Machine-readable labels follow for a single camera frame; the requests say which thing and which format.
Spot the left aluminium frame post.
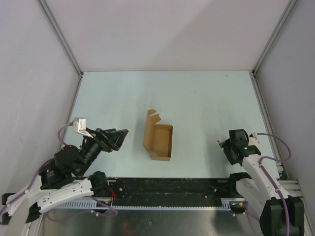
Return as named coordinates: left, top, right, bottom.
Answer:
left=36, top=0, right=83, bottom=76

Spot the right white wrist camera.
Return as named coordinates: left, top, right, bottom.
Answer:
left=249, top=132, right=260, bottom=148

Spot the brown cardboard box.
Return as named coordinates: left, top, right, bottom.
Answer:
left=143, top=109, right=173, bottom=162

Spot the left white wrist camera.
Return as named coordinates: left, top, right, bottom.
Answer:
left=72, top=118, right=94, bottom=138

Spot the grey slotted cable duct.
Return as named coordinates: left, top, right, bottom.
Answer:
left=55, top=197, right=230, bottom=210

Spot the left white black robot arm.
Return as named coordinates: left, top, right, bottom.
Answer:
left=0, top=128, right=128, bottom=225

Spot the right aluminium frame post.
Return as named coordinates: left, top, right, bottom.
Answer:
left=252, top=0, right=300, bottom=75

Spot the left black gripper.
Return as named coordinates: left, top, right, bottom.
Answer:
left=78, top=127, right=129, bottom=176

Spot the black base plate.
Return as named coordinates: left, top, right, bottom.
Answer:
left=108, top=177, right=241, bottom=199

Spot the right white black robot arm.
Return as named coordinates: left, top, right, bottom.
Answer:
left=219, top=129, right=305, bottom=236

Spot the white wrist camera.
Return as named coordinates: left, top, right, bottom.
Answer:
left=249, top=132, right=260, bottom=148
left=72, top=118, right=94, bottom=138

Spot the aluminium rail beam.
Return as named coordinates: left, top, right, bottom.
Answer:
left=276, top=163, right=303, bottom=197

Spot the aluminium frame post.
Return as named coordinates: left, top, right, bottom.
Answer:
left=252, top=0, right=300, bottom=75
left=36, top=0, right=83, bottom=76

